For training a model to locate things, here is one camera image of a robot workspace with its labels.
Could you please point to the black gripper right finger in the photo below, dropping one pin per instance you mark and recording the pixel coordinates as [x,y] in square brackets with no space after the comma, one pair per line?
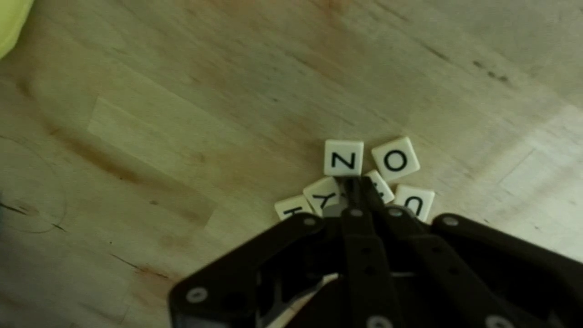
[485,275]

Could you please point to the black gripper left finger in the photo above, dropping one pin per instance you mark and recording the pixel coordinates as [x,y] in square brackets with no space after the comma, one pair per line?
[274,275]

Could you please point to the white letter tile H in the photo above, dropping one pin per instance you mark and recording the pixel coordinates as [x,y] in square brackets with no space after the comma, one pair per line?
[294,209]

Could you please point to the white letter tile U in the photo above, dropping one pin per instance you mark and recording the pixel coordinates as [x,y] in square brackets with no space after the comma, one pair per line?
[414,204]

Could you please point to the white letter tile O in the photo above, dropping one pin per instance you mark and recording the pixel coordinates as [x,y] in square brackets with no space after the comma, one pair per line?
[396,160]

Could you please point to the yellow fabric bag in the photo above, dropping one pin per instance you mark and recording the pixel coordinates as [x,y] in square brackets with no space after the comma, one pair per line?
[9,25]

